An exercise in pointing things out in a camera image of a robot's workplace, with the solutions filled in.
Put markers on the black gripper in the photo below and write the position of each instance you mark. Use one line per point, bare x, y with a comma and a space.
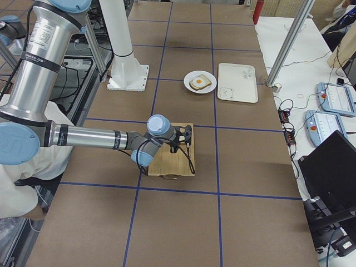
174, 146

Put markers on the white round plate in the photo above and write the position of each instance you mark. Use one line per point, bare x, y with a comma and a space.
193, 74

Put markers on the wooden cutting board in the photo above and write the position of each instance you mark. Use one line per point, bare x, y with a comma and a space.
173, 165

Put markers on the toast with fried egg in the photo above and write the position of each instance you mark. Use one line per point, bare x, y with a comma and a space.
200, 82

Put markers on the cream plastic tray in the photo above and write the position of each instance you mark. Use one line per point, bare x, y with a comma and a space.
237, 83

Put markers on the black orange usb hub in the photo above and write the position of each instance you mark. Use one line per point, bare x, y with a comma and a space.
288, 128

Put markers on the small metal tape roll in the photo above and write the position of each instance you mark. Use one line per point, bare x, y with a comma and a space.
277, 87

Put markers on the blue teach pendant near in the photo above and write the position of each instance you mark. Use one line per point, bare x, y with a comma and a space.
320, 125

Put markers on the blue teach pendant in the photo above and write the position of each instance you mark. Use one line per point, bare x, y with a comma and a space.
336, 98
320, 125

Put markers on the black laptop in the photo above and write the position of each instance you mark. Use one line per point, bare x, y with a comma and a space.
329, 171

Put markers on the person in white shirt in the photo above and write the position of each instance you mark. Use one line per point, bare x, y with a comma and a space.
18, 197

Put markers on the red cylinder bottle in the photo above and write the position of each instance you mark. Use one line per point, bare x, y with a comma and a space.
257, 11

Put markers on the black monitor stand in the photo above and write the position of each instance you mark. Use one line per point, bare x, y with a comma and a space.
334, 228

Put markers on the blue teach pendant far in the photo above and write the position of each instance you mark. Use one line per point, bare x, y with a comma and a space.
336, 98

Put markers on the small black phone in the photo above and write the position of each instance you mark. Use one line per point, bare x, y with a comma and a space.
340, 81

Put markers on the seated person in background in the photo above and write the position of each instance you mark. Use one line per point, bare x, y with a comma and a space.
344, 17

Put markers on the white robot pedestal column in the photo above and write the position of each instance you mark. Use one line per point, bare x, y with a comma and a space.
127, 74

